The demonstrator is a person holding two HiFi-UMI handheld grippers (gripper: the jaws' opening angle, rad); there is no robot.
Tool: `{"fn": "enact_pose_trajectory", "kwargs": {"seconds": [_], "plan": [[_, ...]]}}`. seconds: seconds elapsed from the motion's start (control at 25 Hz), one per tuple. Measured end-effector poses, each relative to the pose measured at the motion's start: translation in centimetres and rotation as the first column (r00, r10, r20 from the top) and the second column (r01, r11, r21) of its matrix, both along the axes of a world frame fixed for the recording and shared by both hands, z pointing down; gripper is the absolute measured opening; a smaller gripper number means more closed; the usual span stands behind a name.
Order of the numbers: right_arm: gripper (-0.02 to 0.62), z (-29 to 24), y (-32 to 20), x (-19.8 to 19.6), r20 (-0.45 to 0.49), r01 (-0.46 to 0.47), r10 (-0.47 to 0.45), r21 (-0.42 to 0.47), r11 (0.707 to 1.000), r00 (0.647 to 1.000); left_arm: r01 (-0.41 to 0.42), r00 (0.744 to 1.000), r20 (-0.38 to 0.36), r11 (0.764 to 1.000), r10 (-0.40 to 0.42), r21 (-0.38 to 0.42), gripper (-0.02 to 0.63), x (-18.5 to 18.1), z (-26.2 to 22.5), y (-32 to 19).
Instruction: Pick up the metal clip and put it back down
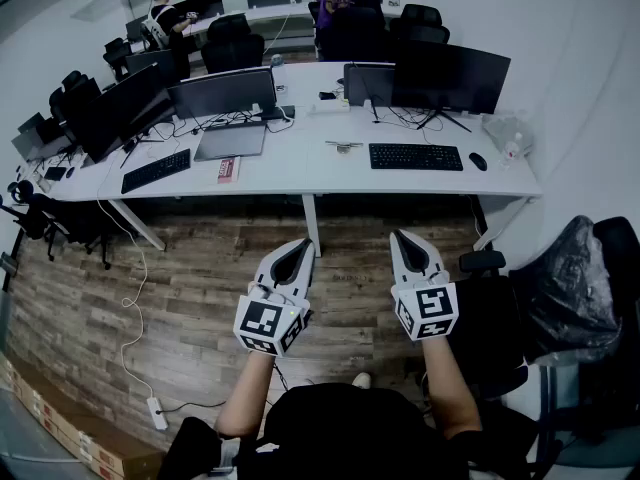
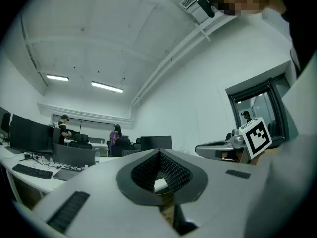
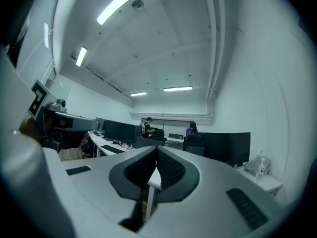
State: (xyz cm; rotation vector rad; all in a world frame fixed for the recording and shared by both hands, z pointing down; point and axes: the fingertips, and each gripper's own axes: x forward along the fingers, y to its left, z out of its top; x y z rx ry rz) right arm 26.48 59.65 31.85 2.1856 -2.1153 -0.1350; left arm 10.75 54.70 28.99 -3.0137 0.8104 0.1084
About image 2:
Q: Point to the curved black monitor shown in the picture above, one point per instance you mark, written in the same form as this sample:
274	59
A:
31	135

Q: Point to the grey laptop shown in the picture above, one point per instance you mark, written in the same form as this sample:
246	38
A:
65	175

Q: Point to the clear water bottle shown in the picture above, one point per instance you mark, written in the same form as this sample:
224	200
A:
97	155

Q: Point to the wide grey monitor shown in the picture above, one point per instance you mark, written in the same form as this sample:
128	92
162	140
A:
74	155

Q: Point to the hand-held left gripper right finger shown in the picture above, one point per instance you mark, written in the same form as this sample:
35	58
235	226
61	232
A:
223	202

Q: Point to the black office chair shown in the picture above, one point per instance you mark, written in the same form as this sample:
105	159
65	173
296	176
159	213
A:
123	146
80	140

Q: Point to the ceiling light panel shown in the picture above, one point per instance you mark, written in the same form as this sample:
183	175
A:
107	87
57	77

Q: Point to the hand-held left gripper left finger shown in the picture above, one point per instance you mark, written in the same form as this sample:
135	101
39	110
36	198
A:
99	202

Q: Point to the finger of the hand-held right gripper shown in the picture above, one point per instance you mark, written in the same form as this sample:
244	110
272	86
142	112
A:
223	141
213	151

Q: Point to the black head-worn camera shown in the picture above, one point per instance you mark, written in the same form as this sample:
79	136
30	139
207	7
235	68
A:
206	5

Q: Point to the black framed glass door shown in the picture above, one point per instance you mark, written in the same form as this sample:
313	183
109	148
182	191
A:
275	108

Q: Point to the person's black shirt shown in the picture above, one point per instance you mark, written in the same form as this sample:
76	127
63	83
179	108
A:
303	33

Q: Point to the black keyboard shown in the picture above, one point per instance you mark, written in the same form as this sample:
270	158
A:
32	171

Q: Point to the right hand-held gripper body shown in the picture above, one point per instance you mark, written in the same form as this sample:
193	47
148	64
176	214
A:
256	137

